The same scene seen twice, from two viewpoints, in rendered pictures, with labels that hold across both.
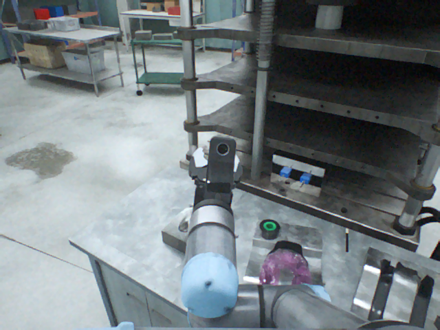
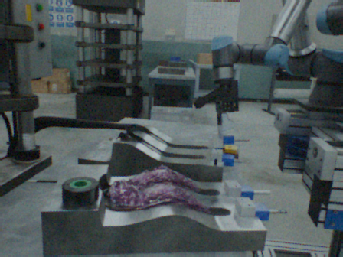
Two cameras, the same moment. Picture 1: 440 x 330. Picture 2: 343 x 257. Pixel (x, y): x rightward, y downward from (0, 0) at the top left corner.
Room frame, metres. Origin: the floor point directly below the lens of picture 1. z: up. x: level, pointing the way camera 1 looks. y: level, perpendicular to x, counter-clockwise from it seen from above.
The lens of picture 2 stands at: (0.96, 0.50, 1.26)
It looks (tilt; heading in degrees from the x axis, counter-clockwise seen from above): 15 degrees down; 248
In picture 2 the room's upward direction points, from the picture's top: 3 degrees clockwise
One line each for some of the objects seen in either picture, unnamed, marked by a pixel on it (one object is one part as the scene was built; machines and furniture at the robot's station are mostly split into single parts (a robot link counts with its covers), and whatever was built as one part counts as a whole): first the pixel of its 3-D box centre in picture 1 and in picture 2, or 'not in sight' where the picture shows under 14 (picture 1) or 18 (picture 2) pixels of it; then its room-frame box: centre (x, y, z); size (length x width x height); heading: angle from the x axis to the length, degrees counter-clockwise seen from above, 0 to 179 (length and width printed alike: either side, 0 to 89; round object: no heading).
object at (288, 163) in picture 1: (311, 155); not in sight; (1.56, -0.52, 0.87); 0.50 x 0.27 x 0.17; 148
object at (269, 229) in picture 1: (269, 229); (80, 190); (0.90, -0.19, 0.93); 0.08 x 0.08 x 0.04
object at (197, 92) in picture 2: not in sight; (213, 82); (-2.45, -5.79, 0.47); 1.10 x 0.52 x 0.94; 165
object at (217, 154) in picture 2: not in sight; (230, 160); (0.39, -0.37, 0.89); 0.13 x 0.05 x 0.05; 148
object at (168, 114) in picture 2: not in sight; (172, 115); (-0.67, -3.60, 0.28); 0.61 x 0.41 x 0.15; 157
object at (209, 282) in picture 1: (210, 269); not in sight; (0.30, 0.01, 1.43); 0.11 x 0.08 x 0.09; 179
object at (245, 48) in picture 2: not in sight; (244, 53); (0.27, -0.55, 1.24); 0.11 x 0.11 x 0.08; 16
